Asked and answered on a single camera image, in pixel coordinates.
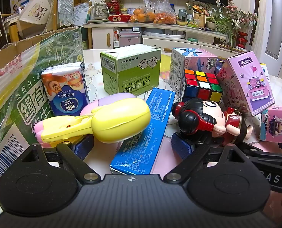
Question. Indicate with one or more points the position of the yellow pink plastic toy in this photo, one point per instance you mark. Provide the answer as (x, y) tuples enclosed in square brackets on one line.
[(117, 121)]

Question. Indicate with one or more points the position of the red vase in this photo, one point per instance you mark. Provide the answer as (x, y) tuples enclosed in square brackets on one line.
[(242, 39)]

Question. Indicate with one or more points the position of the cream television cabinet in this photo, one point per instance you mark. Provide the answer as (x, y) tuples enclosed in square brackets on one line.
[(100, 38)]

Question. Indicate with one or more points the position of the clear bottle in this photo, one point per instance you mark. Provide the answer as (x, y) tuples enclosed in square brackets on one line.
[(190, 14)]

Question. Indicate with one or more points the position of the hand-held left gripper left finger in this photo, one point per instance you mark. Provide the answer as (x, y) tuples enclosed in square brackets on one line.
[(84, 147)]

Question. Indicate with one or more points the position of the green medicine box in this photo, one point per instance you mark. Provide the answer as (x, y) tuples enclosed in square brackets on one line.
[(131, 71)]

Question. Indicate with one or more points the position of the red gift box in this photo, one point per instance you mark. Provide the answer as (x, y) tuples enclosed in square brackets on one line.
[(118, 18)]

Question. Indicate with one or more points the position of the printed table cover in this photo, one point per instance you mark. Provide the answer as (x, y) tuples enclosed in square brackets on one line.
[(94, 78)]

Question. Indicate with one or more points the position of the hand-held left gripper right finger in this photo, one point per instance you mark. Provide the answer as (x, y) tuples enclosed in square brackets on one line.
[(181, 147)]

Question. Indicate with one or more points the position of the large cardboard box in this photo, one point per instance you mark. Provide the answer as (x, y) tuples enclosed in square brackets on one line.
[(12, 99)]

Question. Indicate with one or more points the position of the small pink blue box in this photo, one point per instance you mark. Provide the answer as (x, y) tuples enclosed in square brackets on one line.
[(278, 125)]

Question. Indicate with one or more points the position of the blue medicine box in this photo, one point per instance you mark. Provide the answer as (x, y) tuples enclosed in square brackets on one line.
[(155, 114)]

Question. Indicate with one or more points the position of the light blue printed bag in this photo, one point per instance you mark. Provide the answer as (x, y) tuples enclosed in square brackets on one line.
[(82, 13)]

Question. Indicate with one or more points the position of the pink storage case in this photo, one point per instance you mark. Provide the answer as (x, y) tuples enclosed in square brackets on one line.
[(130, 39)]

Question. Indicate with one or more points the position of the bananas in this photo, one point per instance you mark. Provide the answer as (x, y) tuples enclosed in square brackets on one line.
[(181, 22)]

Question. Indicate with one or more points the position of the tall pink toy box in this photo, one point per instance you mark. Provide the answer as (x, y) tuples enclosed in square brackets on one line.
[(248, 83)]

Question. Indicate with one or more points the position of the beige canvas bag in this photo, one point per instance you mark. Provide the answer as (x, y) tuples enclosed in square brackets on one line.
[(36, 11)]

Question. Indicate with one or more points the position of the glass kettle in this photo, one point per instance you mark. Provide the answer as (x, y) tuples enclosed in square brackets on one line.
[(99, 10)]

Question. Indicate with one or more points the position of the blue tissue pack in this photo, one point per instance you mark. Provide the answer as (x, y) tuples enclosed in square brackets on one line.
[(65, 87)]

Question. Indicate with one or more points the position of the glass jar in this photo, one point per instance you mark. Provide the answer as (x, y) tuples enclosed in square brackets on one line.
[(182, 14)]

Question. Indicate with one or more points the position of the wooden picture frame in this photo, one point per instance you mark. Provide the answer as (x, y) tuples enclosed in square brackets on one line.
[(200, 19)]

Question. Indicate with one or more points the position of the flowering potted plant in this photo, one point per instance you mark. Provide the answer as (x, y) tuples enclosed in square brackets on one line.
[(229, 19)]

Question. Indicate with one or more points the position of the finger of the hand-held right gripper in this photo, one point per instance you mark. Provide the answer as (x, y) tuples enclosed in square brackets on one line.
[(269, 153)]

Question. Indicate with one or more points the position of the colourful puzzle cube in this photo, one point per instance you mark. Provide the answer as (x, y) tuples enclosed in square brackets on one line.
[(202, 85)]

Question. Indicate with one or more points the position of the doll with red headphones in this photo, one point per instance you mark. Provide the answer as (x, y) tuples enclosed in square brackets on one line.
[(198, 121)]

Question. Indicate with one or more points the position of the white refrigerator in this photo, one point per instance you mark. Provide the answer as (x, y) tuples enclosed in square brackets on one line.
[(278, 28)]

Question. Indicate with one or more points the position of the red berry branches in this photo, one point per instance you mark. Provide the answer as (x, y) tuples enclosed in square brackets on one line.
[(113, 2)]

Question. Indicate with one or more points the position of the white pink blue box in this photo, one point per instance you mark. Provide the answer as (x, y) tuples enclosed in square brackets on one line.
[(179, 64)]

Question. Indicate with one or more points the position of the dark blue box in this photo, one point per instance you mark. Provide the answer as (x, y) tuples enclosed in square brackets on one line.
[(219, 67)]

